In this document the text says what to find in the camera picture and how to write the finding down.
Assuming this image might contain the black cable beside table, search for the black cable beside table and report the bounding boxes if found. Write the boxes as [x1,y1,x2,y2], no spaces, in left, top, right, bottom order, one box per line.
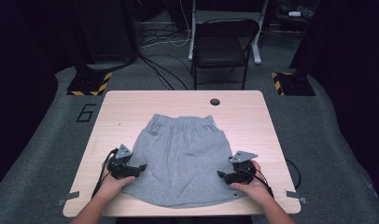
[285,158,302,190]

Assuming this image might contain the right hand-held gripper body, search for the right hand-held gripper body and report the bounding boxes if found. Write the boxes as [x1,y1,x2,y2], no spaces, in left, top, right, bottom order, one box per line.
[229,150,259,185]

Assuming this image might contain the grey shorts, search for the grey shorts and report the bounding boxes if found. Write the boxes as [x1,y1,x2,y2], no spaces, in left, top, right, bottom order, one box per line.
[121,113,246,209]

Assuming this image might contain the right hand-held gripper black cable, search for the right hand-held gripper black cable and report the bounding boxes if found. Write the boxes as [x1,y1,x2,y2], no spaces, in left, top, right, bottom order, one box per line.
[240,161,275,199]

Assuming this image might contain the bundle of floor cables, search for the bundle of floor cables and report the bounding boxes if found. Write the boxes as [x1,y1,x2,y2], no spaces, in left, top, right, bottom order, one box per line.
[137,18,192,91]

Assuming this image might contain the white desk frame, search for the white desk frame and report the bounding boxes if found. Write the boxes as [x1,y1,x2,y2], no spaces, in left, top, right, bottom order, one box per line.
[188,0,271,65]

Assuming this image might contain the striped black stand base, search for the striped black stand base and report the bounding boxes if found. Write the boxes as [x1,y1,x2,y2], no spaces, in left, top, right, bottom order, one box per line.
[66,70,113,97]
[271,71,316,97]

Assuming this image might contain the left hand-held gripper black cable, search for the left hand-held gripper black cable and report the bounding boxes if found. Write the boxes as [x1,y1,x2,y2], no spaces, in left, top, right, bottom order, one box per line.
[91,147,119,199]

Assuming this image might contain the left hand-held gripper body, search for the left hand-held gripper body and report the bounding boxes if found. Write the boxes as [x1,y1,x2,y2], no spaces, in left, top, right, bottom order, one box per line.
[106,143,139,180]

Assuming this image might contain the black folding chair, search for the black folding chair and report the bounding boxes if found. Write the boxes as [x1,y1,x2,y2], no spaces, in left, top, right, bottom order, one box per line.
[190,18,260,91]

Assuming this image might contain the grey metal bracket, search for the grey metal bracket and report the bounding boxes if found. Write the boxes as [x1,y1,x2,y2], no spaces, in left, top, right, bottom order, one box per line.
[284,189,308,205]
[56,190,80,207]

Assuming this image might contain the hand-held gripper black cable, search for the hand-held gripper black cable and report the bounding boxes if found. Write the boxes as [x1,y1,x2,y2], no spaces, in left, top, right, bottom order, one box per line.
[91,147,119,199]
[240,161,275,199]

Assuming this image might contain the black cabinet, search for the black cabinet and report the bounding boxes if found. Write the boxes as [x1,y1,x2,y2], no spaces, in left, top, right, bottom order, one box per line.
[72,0,139,67]

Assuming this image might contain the dark curtain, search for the dark curtain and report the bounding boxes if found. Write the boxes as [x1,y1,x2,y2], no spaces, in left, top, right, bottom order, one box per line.
[289,0,379,216]
[0,0,77,192]

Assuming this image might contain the person's right hand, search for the person's right hand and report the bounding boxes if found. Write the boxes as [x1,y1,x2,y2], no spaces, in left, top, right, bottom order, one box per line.
[230,160,274,205]

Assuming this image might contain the person's left hand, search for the person's left hand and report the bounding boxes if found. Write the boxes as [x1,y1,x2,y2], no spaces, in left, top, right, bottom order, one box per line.
[98,167,136,201]

